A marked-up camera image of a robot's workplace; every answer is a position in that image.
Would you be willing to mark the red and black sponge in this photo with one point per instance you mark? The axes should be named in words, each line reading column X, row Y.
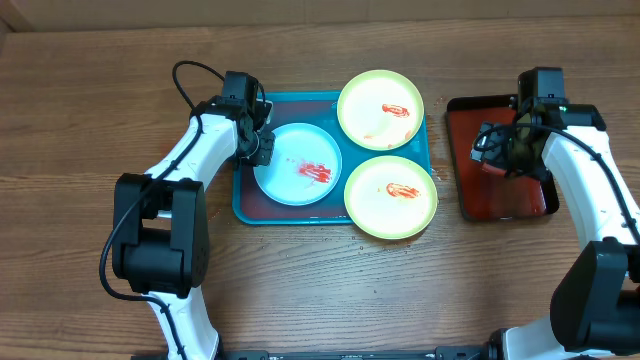
column 499, row 169

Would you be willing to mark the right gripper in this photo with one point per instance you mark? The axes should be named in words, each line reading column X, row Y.
column 489, row 149

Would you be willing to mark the light blue plate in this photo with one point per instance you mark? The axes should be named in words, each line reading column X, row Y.
column 305, row 166

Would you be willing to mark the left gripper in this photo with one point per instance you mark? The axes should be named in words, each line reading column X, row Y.
column 265, row 153

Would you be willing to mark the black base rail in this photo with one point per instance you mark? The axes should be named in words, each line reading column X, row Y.
column 474, row 352

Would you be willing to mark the green plate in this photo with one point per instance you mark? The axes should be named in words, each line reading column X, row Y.
column 380, row 110
column 390, row 197

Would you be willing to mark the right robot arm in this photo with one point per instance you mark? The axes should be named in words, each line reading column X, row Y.
column 550, row 138

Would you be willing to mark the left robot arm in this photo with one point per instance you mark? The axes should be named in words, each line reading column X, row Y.
column 158, row 249

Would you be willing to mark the black tray with red liquid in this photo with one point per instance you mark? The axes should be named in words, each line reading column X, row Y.
column 482, row 196

